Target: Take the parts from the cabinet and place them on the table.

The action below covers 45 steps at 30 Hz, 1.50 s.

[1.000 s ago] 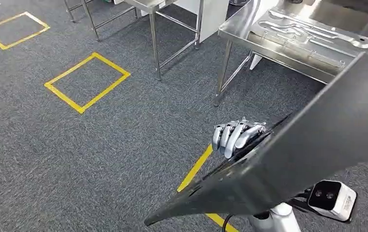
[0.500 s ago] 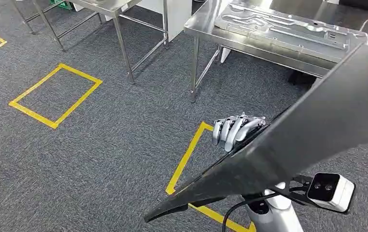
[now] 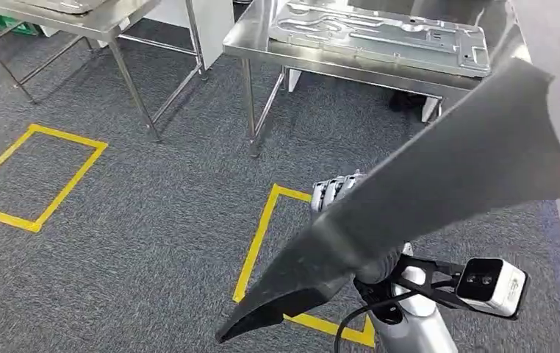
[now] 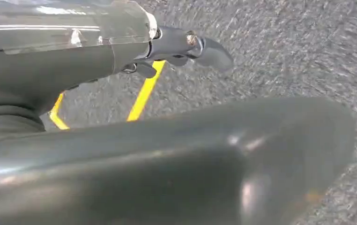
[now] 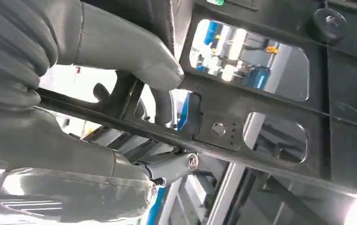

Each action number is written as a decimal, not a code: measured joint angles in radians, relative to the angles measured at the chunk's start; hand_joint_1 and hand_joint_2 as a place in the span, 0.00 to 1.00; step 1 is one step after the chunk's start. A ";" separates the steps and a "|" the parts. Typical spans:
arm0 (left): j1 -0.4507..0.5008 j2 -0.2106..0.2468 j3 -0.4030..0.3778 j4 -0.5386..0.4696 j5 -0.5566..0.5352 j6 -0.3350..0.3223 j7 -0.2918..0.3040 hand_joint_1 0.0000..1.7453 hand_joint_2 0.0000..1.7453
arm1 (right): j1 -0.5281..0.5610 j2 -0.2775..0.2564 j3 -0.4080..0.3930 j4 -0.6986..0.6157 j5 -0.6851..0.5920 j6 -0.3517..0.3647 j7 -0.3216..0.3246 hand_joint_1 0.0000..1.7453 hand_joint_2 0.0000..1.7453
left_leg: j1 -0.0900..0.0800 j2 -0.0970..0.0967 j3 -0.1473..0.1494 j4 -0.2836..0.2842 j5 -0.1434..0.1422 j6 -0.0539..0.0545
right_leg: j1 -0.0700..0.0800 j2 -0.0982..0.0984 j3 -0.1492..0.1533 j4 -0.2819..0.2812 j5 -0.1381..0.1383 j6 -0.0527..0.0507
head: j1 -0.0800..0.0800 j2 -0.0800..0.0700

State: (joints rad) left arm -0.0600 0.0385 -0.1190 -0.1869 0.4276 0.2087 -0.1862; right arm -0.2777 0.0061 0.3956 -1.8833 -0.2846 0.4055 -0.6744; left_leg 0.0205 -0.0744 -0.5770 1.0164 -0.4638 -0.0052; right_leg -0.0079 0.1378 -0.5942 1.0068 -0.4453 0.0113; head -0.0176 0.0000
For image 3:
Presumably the long black metal part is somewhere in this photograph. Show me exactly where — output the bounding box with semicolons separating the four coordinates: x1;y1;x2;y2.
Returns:
215;57;560;344

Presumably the yellow tape rectangle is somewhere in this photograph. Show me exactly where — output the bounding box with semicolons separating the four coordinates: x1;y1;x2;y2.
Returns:
231;183;376;349
0;124;109;234

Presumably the steel bench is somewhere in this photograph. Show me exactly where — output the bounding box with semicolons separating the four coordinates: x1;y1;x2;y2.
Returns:
222;0;534;160
0;0;210;145

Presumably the white cabinet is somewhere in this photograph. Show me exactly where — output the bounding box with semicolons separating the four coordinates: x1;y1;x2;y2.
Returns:
143;0;236;72

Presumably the stamped silver metal tray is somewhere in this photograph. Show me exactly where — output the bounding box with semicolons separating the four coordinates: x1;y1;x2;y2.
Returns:
268;0;492;79

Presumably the green crate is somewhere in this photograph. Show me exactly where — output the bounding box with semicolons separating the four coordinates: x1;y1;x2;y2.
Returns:
0;13;40;37

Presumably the black cable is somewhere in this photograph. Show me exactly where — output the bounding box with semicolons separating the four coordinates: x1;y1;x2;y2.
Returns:
333;289;423;353

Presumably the black camera bracket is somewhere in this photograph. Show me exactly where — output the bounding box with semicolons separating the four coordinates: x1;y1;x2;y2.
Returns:
389;254;472;311

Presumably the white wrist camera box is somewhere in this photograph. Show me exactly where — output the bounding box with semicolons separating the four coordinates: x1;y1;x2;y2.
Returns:
455;258;530;321

